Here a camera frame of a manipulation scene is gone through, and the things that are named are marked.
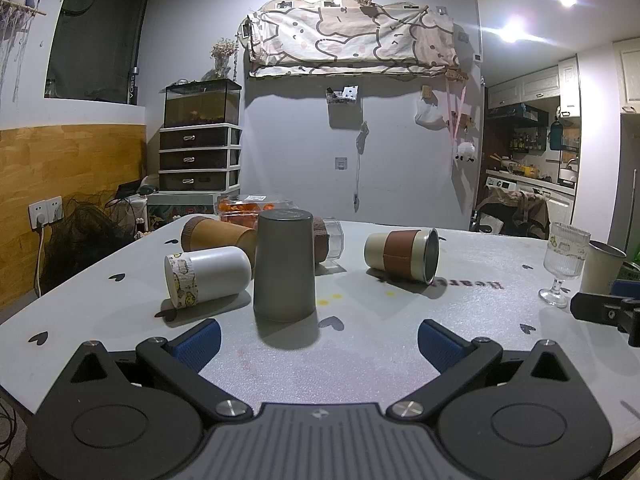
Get white kitchen cabinets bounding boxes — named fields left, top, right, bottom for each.
left=487, top=55, right=582, bottom=119

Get hanging charger cable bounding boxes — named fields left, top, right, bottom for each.
left=352, top=121, right=371, bottom=213

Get small wall shelf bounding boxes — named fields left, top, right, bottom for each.
left=325, top=86, right=361, bottom=106

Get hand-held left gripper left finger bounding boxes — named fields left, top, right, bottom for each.
left=44, top=319, right=256, bottom=429

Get ribbed wine glass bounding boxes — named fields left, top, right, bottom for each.
left=538, top=222, right=592, bottom=308

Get white cup with patterned band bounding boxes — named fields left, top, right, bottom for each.
left=164, top=246, right=252, bottom=309

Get white drawer unit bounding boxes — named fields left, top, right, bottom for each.
left=158, top=124, right=243, bottom=193

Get white power cable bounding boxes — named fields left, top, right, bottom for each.
left=33, top=225, right=49, bottom=297

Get clear plastic food container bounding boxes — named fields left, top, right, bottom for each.
left=215, top=193, right=298, bottom=228

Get clear glass cup brown sleeve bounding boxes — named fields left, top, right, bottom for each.
left=312, top=216, right=346, bottom=266

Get dark netting pile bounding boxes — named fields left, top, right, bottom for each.
left=42, top=200, right=147, bottom=291

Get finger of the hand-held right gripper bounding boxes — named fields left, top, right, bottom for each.
left=570, top=280, right=640, bottom=348

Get black window cover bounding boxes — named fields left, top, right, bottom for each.
left=44, top=0, right=153, bottom=106

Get pink ribbons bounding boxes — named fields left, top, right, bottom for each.
left=446, top=77, right=472, bottom=147

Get cream cup with brown sleeve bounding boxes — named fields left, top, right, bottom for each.
left=363, top=228, right=441, bottom=285

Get glass fish tank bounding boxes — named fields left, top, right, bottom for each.
left=163, top=78, right=243, bottom=128

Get white plastic bag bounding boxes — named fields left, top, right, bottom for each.
left=414, top=97, right=446, bottom=129

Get black floor cable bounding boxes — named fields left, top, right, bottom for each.
left=0, top=390, right=22, bottom=467

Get chair with draped clothes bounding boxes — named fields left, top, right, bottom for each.
left=472, top=185, right=552, bottom=239

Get patterned storage box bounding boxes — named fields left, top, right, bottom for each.
left=146, top=192, right=221, bottom=232

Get tan cup with brown sleeve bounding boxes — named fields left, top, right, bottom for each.
left=180, top=215, right=259, bottom=266

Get printed cartoon cloth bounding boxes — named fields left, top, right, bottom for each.
left=243, top=0, right=461, bottom=79

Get grey cup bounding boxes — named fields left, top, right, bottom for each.
left=252, top=209, right=319, bottom=323
left=580, top=240, right=628, bottom=297

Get macrame wall hanging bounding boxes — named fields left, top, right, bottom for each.
left=0, top=0, right=48, bottom=106

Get white washing machine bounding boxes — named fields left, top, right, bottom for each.
left=485, top=172, right=532, bottom=202

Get dried flowers in vase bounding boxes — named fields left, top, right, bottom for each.
left=210, top=37, right=239, bottom=81

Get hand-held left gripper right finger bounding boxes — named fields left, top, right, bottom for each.
left=386, top=319, right=596, bottom=427

